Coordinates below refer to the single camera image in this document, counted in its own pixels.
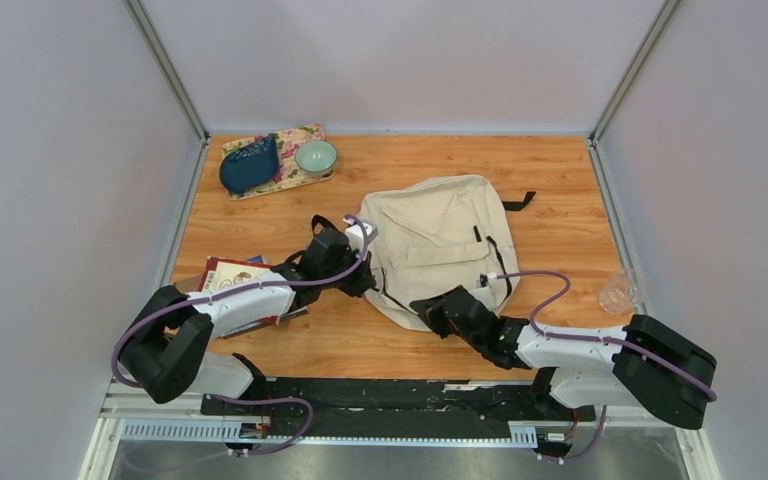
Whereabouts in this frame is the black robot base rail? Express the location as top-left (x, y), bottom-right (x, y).
top-left (199, 376), bottom-right (581, 440)

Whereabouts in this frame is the cream canvas backpack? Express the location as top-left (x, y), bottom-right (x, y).
top-left (357, 174), bottom-right (533, 331)

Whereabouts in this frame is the floral pattern tray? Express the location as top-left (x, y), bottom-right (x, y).
top-left (220, 123), bottom-right (333, 200)

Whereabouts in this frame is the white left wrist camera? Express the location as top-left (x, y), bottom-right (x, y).
top-left (344, 218), bottom-right (378, 252)

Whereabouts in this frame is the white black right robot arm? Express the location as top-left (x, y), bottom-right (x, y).
top-left (410, 286), bottom-right (717, 430)

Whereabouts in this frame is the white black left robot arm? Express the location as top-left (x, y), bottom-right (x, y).
top-left (111, 216), bottom-right (378, 415)

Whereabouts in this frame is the light green ceramic bowl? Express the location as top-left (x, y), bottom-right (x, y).
top-left (295, 140), bottom-right (337, 176)

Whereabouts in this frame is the red white cover book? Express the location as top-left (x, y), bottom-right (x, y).
top-left (197, 256), bottom-right (309, 326)

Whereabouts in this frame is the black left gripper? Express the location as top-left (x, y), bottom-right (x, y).
top-left (319, 243), bottom-right (374, 297)

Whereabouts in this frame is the clear glass cup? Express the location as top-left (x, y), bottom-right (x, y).
top-left (598, 268), bottom-right (650, 315)

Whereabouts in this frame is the dark blue leaf-shaped dish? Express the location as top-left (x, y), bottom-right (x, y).
top-left (219, 134), bottom-right (280, 196)

